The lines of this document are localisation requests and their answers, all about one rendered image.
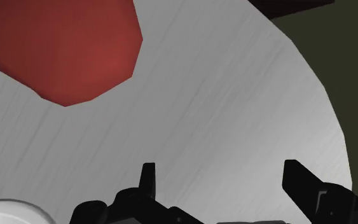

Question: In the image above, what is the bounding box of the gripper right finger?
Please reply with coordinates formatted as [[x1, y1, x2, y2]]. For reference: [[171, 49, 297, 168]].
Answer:
[[282, 159, 358, 224]]

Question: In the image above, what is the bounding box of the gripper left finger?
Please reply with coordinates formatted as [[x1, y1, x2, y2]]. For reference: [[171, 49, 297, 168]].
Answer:
[[69, 162, 205, 224]]

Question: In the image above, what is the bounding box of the white round cup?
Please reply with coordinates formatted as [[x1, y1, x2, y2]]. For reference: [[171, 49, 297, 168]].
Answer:
[[0, 198, 57, 224]]

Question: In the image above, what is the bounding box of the red apple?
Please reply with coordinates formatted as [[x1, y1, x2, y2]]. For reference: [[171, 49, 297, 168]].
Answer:
[[0, 0, 144, 108]]

